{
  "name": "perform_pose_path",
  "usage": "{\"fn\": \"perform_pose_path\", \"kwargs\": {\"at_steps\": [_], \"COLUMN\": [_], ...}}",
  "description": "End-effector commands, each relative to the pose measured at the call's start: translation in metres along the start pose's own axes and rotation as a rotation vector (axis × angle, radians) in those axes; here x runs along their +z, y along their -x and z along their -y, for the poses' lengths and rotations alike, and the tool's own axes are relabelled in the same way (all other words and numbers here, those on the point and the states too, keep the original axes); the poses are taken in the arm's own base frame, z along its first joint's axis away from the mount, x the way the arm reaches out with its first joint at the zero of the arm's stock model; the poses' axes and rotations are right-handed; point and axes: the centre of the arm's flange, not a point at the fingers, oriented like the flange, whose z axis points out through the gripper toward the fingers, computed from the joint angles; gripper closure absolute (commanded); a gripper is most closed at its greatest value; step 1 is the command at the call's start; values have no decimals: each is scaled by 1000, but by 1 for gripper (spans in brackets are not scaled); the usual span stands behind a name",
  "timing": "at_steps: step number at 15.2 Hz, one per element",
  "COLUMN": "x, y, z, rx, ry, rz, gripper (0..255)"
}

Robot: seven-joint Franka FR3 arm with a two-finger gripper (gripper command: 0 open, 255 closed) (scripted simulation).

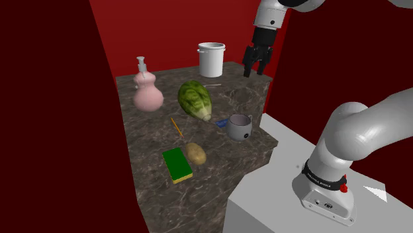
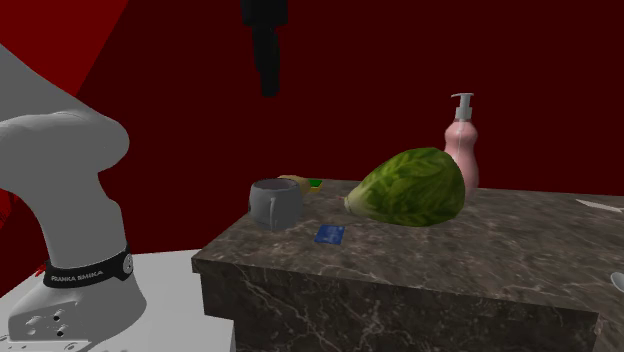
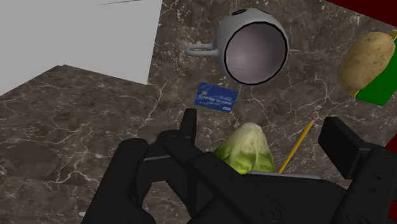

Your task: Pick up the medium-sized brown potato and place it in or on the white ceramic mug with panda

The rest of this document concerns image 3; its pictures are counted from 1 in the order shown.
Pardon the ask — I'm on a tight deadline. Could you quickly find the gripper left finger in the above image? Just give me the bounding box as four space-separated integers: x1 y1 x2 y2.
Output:
81 108 249 224

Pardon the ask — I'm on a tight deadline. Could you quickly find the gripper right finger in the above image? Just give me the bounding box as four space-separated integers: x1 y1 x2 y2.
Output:
317 116 397 224

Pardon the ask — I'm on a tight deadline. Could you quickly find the yellow pencil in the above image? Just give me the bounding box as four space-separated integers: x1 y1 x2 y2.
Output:
278 116 317 174

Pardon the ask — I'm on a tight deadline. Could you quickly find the green cabbage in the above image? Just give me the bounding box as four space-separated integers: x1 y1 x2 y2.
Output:
214 122 276 175

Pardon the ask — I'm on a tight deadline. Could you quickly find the blue card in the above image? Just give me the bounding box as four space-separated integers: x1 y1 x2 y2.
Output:
193 81 239 113

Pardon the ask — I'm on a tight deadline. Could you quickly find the brown potato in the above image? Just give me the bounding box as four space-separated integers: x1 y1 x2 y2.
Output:
338 31 396 92

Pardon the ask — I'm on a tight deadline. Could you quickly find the grey round pot with handle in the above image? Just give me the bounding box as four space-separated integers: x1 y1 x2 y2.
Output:
185 8 291 86

